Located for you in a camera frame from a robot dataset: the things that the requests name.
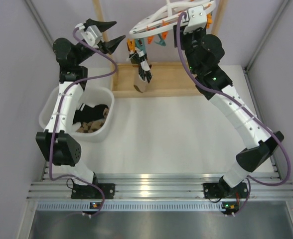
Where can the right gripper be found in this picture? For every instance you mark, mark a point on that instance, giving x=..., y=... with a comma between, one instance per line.
x=201, y=33

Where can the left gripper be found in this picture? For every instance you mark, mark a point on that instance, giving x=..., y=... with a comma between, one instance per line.
x=108, y=47

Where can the white clip hanger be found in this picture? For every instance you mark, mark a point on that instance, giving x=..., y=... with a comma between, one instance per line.
x=168, y=16

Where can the teal clothespin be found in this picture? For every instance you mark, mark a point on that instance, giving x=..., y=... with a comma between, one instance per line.
x=140, y=44
x=161, y=41

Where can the black white patterned sock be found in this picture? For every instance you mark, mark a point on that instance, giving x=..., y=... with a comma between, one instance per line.
x=139, y=57

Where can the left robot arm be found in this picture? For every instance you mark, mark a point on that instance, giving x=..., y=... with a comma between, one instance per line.
x=55, y=142

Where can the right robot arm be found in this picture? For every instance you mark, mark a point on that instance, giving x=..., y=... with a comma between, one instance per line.
x=203, y=53

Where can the orange clothespin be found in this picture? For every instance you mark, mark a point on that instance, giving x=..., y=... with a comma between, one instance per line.
x=209, y=19
x=131, y=45
x=150, y=39

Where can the wooden tray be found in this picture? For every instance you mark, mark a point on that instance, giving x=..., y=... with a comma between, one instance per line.
x=169, y=79

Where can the beige sock with leaf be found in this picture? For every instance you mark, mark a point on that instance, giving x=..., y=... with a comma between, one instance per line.
x=140, y=81

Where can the white plastic bin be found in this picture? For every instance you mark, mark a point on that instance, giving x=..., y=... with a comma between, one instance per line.
x=72, y=101

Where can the brown checkered sock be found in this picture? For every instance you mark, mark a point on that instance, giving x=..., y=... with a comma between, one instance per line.
x=91, y=127

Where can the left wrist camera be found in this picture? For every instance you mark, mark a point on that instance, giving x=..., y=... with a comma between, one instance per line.
x=91, y=34

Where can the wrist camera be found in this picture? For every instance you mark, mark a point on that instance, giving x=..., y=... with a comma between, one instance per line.
x=195, y=18
x=91, y=34

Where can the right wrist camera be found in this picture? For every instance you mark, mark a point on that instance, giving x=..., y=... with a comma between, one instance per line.
x=195, y=18

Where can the left wooden post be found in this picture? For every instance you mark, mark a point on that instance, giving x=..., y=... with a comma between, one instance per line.
x=104, y=63

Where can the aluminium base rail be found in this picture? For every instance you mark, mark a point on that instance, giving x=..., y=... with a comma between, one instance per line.
x=156, y=192

